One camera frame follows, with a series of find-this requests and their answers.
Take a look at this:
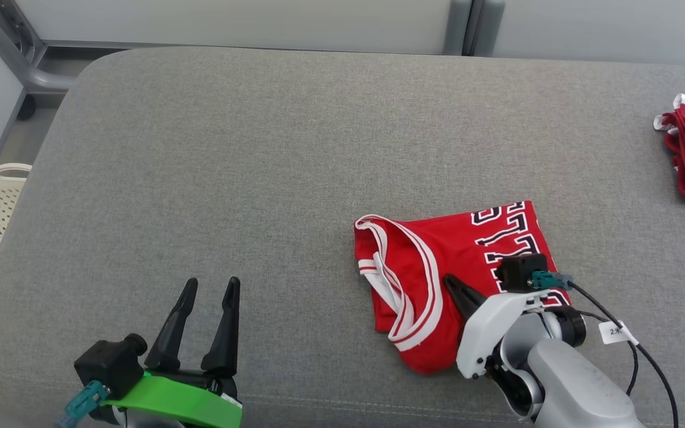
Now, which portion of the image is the grey partition frame rail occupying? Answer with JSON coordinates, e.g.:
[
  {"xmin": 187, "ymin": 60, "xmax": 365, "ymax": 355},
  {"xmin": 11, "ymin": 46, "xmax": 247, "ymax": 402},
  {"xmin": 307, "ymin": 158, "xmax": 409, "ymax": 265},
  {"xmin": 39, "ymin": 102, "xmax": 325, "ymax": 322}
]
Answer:
[{"xmin": 0, "ymin": 0, "xmax": 78, "ymax": 93}]

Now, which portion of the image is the red lettered basketball jersey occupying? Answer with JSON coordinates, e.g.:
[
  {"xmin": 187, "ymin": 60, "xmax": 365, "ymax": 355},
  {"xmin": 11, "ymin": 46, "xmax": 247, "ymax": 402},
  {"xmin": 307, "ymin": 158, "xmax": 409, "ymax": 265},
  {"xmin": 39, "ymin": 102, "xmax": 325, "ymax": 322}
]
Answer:
[{"xmin": 353, "ymin": 200, "xmax": 572, "ymax": 375}]

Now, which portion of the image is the teal left camera cable plug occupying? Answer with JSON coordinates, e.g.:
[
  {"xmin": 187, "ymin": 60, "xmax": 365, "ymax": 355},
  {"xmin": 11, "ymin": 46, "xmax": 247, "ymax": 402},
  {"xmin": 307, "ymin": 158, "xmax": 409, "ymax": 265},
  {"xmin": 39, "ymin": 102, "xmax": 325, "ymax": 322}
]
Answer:
[{"xmin": 54, "ymin": 380, "xmax": 110, "ymax": 428}]

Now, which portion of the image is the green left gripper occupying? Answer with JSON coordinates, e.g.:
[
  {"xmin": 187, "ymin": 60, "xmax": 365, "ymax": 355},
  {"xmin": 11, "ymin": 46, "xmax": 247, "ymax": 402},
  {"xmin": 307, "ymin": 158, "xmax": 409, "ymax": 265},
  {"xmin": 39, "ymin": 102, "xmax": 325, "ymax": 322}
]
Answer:
[{"xmin": 102, "ymin": 276, "xmax": 243, "ymax": 428}]

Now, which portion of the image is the teal right camera cable plug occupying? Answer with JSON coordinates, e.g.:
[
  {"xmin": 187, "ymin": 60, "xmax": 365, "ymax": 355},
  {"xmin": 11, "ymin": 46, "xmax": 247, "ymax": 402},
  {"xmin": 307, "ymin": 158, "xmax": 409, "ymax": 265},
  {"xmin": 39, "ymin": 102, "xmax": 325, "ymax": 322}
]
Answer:
[{"xmin": 530, "ymin": 270, "xmax": 575, "ymax": 291}]

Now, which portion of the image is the grey fabric sofa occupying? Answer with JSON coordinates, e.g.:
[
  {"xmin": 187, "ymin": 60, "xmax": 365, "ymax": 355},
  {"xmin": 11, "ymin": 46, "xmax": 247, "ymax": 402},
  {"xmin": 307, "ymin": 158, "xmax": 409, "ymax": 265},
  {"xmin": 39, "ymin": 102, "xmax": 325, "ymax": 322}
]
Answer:
[{"xmin": 0, "ymin": 46, "xmax": 685, "ymax": 428}]

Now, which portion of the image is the grey double partition post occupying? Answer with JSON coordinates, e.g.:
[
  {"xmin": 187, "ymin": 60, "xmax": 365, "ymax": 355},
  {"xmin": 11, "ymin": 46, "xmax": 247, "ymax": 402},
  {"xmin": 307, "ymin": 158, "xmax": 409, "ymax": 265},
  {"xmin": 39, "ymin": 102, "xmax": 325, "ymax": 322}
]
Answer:
[{"xmin": 442, "ymin": 0, "xmax": 505, "ymax": 57}]

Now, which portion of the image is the teal camera cable plug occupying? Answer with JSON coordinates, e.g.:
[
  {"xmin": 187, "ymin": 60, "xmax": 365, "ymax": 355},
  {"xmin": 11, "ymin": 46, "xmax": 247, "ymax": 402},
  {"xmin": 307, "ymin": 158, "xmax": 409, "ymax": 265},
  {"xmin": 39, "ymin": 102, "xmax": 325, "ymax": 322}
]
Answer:
[
  {"xmin": 54, "ymin": 380, "xmax": 110, "ymax": 428},
  {"xmin": 530, "ymin": 270, "xmax": 575, "ymax": 291}
]

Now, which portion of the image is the white cable label tag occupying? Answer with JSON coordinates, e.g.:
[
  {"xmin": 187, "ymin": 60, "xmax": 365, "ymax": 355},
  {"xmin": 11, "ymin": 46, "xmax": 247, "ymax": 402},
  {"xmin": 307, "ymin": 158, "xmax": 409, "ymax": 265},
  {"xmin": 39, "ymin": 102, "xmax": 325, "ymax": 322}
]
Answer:
[{"xmin": 598, "ymin": 320, "xmax": 639, "ymax": 345}]

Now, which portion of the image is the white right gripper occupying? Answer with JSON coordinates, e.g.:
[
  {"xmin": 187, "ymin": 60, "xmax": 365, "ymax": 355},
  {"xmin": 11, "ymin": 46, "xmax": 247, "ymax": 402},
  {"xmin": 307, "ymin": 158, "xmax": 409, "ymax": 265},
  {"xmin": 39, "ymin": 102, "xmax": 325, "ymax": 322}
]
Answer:
[{"xmin": 442, "ymin": 273, "xmax": 552, "ymax": 381}]

